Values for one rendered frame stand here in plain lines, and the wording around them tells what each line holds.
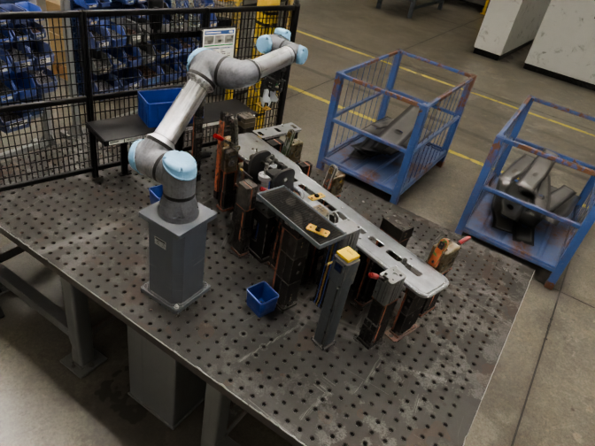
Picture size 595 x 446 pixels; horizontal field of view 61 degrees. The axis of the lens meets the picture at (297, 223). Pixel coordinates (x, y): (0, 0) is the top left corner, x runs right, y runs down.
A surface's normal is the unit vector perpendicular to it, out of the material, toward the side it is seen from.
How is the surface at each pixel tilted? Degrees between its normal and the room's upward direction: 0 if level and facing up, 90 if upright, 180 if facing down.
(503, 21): 90
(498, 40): 90
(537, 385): 0
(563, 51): 90
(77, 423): 0
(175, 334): 0
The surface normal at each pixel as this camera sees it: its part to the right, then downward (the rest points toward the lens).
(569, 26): -0.54, 0.42
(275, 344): 0.16, -0.80
